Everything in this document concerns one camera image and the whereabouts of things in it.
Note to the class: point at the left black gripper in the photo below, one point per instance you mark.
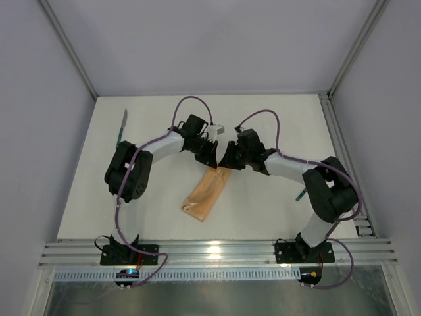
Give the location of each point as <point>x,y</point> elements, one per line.
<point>204,148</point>

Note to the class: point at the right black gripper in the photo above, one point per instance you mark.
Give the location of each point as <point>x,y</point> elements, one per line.
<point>237,154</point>

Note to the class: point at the orange cloth napkin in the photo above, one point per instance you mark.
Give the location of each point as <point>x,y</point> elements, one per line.
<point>202,199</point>

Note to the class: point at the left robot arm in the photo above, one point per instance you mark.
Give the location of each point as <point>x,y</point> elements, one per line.
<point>128,174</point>

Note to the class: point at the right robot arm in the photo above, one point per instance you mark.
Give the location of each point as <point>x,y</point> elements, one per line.
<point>331,191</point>

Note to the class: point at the left small controller board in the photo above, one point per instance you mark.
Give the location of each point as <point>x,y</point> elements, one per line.
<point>126,278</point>

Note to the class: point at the right small connector board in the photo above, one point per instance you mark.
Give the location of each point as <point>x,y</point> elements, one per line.
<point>309,277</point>

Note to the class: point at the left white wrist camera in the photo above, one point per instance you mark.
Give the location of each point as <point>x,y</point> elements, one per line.
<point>214,130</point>

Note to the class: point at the fork with green handle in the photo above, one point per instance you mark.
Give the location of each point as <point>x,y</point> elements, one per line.
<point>300,196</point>

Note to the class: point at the knife with green handle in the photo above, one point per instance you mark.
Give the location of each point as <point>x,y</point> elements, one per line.
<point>122,126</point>

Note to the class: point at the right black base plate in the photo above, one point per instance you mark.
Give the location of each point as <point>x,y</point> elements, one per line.
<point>294,253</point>

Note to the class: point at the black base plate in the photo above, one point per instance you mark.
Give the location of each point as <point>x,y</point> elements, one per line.
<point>294,253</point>
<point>120,254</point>

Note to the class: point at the slotted grey cable duct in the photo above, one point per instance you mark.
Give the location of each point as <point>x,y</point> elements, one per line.
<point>179,274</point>

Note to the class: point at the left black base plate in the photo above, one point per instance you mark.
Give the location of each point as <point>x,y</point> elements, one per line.
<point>120,254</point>

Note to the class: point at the right side aluminium rail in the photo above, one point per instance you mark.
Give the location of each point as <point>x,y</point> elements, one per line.
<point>363,222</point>

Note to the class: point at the aluminium rail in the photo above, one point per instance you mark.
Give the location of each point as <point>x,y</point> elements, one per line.
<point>363,222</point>
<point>214,253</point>

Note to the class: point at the aluminium front rail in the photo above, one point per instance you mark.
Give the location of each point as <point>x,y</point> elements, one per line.
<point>214,253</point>

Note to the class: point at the right aluminium frame post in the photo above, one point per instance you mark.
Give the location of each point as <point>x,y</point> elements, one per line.
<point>364,33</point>

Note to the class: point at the aluminium frame post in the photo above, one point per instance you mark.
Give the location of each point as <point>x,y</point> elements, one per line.
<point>364,33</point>
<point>66,44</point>

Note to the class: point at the left aluminium frame post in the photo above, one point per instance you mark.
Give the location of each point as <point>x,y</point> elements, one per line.
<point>66,44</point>

